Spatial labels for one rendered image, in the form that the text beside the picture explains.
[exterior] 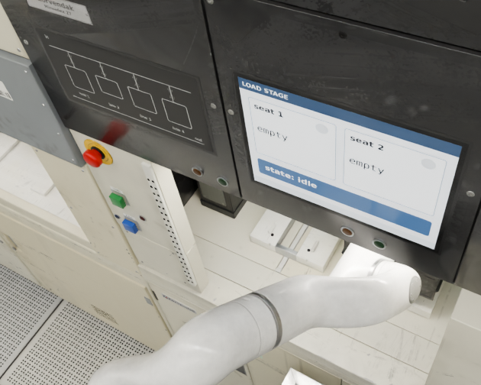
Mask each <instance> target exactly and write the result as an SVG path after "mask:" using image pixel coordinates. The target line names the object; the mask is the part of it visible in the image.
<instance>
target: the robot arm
mask: <svg viewBox="0 0 481 385"><path fill-rule="evenodd" d="M420 291H421V279H420V276H419V275H418V273H417V272H416V271H415V270H413V269H412V268H410V267H408V266H406V265H404V264H399V263H396V262H394V260H392V259H389V258H387V257H384V256H382V255H380V254H377V253H375V252H372V251H369V250H367V249H365V248H363V247H360V246H357V245H355V244H352V243H350V245H349V246H348V248H347V249H346V251H345V252H344V254H343V255H342V257H341V259H340V260H339V261H338V263H337V265H336V266H335V268H334V269H333V271H332V272H331V274H330V276H329V277H326V276H319V275H297V276H293V277H289V278H286V279H284V280H281V281H279V282H277V283H274V284H271V285H269V286H265V287H264V288H261V289H259V290H256V291H253V292H252V293H248V294H246V295H244V296H241V297H238V298H236V299H233V300H231V301H229V302H226V303H224V304H222V305H219V306H216V307H214V308H213V309H209V310H208V311H205V312H203V313H201V314H199V315H197V316H195V317H194V318H192V319H190V320H189V321H188V322H187V323H186V324H184V325H183V326H182V327H181V328H180V329H179V330H178V331H177V332H176V333H175V335H174V336H173V337H172V338H171V339H170V340H169V341H168V342H167V343H166V344H165V345H164V346H163V347H162V348H161V349H160V350H158V351H156V352H154V353H150V354H139V355H133V356H127V357H121V358H118V359H115V360H113V361H109V362H108V363H106V364H104V365H102V366H101V367H100V368H99V369H98V370H97V371H96V372H95V373H94V374H93V375H92V376H91V378H90V380H89V382H88V385H217V384H218V383H220V382H221V381H222V380H223V379H224V378H226V376H227V375H229V374H230V373H232V372H233V371H234V370H236V369H238V368H239V367H242V366H243V365H245V364H247V363H249V362H251V361H252V360H254V359H256V358H258V357H260V356H262V355H264V354H265V353H267V352H269V351H272V350H273V349H275V348H277V347H279V346H280V345H283V344H284V343H286V342H287V341H290V340H291V339H293V338H295V337H297V336H299V335H300V334H302V333H304V332H306V331H308V330H309V329H312V328H360V327H367V326H371V325H376V324H379V323H381V322H384V321H387V320H389V319H391V318H393V317H394V316H396V315H398V314H400V313H401V312H404V311H405V310H406V309H407V308H409V307H410V306H411V305H412V304H413V303H414V302H415V300H416V299H417V298H418V296H419V294H420Z"/></svg>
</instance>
